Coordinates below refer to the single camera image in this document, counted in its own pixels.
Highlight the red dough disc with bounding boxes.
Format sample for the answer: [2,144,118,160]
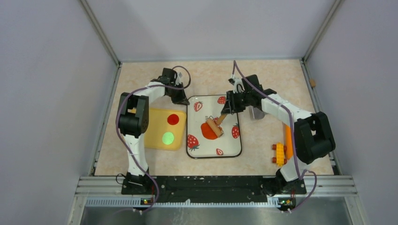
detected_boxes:
[167,114,180,125]

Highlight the yellow plastic tray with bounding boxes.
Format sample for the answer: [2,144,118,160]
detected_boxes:
[144,108,187,151]

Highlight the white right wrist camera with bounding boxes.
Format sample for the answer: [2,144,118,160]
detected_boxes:
[228,74,245,93]

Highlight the wooden pastry roller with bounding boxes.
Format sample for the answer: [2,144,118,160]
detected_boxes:
[206,114,227,137]

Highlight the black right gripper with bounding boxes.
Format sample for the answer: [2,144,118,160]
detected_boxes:
[223,90,252,115]

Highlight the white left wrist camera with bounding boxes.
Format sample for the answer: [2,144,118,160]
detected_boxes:
[176,72,183,85]

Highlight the orange toy microphone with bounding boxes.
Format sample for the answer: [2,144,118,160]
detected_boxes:
[284,124,293,160]

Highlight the green dough disc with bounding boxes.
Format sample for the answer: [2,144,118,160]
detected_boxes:
[162,132,175,145]

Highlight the yellow red toy block car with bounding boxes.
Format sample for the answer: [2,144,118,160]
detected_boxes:
[272,142,287,167]

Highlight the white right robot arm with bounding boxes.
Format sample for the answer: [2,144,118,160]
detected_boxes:
[221,75,336,193]

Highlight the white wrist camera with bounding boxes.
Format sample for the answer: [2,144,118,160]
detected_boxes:
[176,72,183,85]
[228,74,245,93]

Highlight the small wooden corner stopper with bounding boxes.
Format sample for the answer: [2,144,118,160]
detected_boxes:
[309,79,316,88]

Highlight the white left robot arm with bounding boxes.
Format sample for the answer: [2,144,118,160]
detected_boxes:
[115,68,191,194]

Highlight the steel scraper wooden handle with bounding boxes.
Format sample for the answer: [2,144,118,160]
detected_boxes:
[249,107,266,120]

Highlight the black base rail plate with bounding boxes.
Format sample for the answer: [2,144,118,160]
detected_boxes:
[121,175,307,203]

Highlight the orange dough disc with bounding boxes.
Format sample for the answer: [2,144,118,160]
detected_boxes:
[200,123,218,140]

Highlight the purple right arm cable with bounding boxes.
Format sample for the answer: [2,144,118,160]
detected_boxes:
[232,60,318,213]

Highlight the white strawberry enamel tray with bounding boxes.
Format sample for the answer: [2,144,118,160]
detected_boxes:
[186,95,243,159]

